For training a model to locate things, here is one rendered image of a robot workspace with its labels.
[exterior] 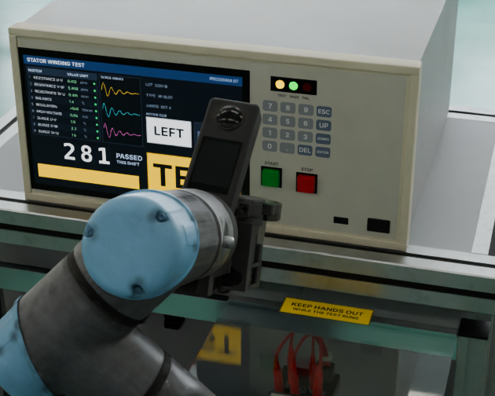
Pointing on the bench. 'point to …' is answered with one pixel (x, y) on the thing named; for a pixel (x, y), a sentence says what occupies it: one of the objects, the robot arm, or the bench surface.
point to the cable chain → (170, 321)
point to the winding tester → (225, 27)
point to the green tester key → (270, 177)
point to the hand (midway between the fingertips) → (254, 200)
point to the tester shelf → (2, 226)
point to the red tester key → (306, 184)
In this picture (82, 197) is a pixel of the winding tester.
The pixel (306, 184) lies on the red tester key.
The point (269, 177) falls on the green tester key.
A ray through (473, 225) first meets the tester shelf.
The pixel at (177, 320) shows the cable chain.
